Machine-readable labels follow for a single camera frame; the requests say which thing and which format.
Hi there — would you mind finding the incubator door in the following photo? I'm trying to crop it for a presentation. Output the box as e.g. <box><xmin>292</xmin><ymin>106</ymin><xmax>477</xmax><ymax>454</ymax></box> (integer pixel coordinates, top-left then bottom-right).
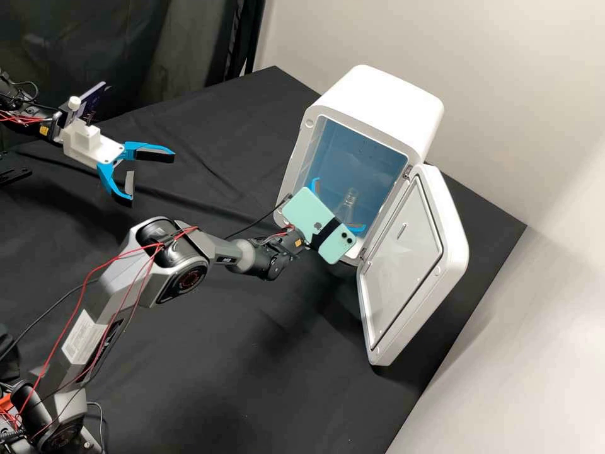
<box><xmin>355</xmin><ymin>162</ymin><xmax>470</xmax><ymax>368</ymax></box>

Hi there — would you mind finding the right wrist camera phone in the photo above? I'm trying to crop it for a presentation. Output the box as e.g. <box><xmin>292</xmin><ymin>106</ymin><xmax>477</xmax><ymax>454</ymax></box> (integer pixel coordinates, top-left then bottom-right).
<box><xmin>281</xmin><ymin>186</ymin><xmax>362</xmax><ymax>264</ymax></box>

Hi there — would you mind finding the white incubator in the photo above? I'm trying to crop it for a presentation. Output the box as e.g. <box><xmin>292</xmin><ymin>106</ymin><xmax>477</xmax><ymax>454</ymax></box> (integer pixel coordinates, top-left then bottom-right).
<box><xmin>281</xmin><ymin>64</ymin><xmax>446</xmax><ymax>267</ymax></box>

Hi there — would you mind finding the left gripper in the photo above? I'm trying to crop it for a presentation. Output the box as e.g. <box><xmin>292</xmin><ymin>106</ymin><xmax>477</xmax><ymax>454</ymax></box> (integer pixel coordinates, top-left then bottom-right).
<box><xmin>58</xmin><ymin>124</ymin><xmax>175</xmax><ymax>207</ymax></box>

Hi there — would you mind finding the clear flask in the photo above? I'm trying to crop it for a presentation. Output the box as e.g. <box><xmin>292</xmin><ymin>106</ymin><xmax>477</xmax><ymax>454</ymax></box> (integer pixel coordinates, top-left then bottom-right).
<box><xmin>336</xmin><ymin>187</ymin><xmax>363</xmax><ymax>226</ymax></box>

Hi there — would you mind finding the black cable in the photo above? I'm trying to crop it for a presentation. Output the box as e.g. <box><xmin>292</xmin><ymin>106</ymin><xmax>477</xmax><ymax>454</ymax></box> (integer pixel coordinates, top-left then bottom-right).
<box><xmin>224</xmin><ymin>205</ymin><xmax>287</xmax><ymax>240</ymax></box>

